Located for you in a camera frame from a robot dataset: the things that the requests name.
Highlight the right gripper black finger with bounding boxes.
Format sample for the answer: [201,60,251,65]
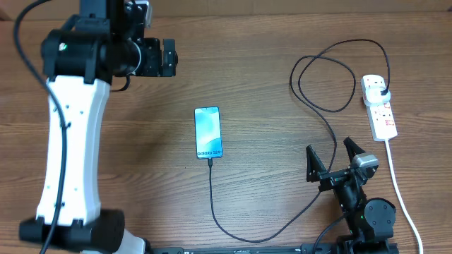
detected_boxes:
[343,137,366,164]
[306,145,327,182]

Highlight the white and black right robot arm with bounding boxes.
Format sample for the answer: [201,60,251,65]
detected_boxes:
[301,138,399,254]

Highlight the white power strip cord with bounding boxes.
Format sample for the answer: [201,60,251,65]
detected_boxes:
[383,139,424,254]

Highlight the white charger plug adapter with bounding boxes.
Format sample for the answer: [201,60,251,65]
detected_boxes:
[363,87,391,107]

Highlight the Samsung Galaxy smartphone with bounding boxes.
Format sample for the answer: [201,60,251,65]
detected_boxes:
[194,107,223,159]

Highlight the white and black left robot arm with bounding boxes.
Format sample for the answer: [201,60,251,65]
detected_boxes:
[18,1,178,253]

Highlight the black USB charging cable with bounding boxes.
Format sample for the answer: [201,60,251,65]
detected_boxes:
[207,38,392,244]

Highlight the white power strip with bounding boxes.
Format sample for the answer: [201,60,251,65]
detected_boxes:
[360,75,398,142]

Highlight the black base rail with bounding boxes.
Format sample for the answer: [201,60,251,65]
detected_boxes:
[150,243,399,254]

